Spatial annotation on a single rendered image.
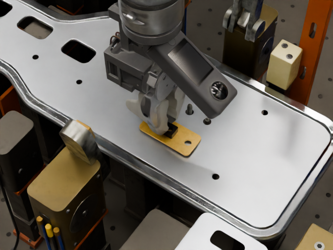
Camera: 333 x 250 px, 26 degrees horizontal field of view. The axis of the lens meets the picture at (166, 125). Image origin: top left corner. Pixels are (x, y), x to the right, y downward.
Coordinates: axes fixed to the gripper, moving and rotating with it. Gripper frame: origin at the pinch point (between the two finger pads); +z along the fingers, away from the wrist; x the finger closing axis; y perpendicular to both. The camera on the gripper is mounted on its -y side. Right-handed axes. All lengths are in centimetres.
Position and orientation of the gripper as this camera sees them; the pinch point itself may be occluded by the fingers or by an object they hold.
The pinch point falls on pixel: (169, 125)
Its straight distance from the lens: 98.9
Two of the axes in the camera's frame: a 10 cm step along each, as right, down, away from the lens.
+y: -8.2, -4.5, 3.5
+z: 0.2, 5.9, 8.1
